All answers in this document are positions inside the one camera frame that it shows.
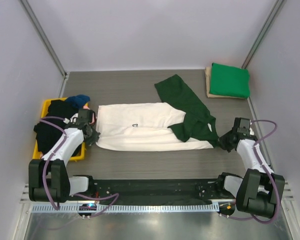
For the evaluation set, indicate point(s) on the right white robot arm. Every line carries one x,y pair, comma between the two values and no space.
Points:
259,193

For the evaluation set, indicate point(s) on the yellow plastic bin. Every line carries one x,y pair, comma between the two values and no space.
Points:
47,135

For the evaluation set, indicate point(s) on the left aluminium corner post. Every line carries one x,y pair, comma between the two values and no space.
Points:
42,35

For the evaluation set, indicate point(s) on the white and green raglan t-shirt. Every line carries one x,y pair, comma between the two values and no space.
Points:
179,122

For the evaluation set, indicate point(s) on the aluminium extrusion rail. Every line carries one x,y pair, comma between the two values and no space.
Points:
25,194

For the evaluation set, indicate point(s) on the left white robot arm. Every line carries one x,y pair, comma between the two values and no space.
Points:
48,180

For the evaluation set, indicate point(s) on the blue garment in bin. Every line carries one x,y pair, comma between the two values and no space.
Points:
78,101

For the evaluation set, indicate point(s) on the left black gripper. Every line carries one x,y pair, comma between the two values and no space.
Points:
94,137

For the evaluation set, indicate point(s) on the right aluminium corner post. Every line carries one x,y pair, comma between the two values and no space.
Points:
269,21

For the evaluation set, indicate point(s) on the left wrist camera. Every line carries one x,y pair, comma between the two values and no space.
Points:
70,118

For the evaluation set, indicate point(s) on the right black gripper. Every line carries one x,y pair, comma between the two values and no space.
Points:
222,143

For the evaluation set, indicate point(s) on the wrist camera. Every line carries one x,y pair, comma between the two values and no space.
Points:
251,131
70,118

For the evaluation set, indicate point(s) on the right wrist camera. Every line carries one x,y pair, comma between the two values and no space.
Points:
251,131

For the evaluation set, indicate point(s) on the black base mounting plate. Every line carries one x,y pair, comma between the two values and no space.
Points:
160,192

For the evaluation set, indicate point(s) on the aluminium corner post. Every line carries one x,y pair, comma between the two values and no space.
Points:
269,21
42,35

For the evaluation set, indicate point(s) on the folded beige t-shirt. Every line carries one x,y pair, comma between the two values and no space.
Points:
207,72

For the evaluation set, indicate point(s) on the folded bright green t-shirt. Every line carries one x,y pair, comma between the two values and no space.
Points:
229,81

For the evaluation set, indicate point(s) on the slotted cable duct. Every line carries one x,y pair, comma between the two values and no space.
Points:
116,209

